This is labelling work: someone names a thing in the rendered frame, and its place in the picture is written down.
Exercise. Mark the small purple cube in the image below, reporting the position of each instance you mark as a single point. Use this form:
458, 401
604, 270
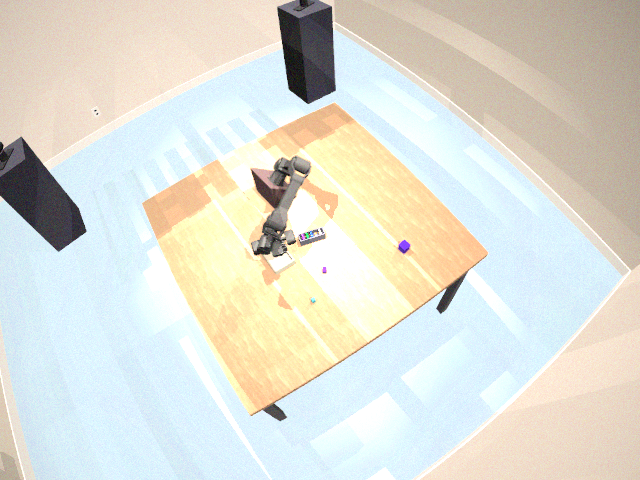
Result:
404, 247

